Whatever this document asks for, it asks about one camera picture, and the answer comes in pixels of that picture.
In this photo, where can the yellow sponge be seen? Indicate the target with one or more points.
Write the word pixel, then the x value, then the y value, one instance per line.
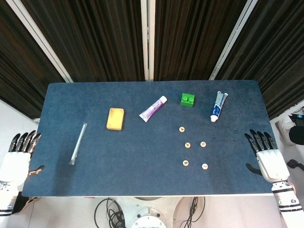
pixel 115 118

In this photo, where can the black device with blue light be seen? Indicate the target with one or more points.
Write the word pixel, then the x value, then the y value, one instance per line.
pixel 297 118

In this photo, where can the blue fabric table mat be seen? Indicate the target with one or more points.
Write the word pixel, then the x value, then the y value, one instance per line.
pixel 142 154

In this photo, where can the black fabric bundle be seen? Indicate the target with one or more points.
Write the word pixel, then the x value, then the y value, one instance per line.
pixel 23 204

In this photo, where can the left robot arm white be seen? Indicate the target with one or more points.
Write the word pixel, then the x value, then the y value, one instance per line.
pixel 6 197

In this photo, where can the blue white toothpaste tube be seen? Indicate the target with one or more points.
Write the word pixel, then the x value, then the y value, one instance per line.
pixel 219 105

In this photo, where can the dark pleated curtain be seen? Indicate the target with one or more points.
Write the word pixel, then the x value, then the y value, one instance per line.
pixel 19 59
pixel 190 35
pixel 95 35
pixel 280 59

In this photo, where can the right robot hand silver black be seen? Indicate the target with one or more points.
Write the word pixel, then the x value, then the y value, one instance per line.
pixel 273 165

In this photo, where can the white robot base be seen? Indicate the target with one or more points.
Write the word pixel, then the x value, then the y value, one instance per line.
pixel 147 218

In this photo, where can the white frame post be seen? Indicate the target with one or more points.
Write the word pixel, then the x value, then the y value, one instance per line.
pixel 229 40
pixel 147 40
pixel 41 40

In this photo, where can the white shoe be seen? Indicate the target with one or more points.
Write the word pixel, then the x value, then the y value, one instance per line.
pixel 282 126

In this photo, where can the dark trouser leg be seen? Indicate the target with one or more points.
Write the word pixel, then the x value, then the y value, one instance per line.
pixel 297 135

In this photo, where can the green toy brick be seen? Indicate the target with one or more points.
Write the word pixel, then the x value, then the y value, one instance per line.
pixel 187 101

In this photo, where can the purple toothpaste tube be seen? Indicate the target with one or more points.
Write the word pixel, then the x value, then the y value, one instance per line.
pixel 152 109

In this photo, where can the black chair caster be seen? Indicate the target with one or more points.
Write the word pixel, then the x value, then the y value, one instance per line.
pixel 294 164

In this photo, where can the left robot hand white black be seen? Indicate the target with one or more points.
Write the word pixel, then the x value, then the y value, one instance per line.
pixel 14 166

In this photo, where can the clear wrapped straw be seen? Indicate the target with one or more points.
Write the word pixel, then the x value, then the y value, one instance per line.
pixel 78 145

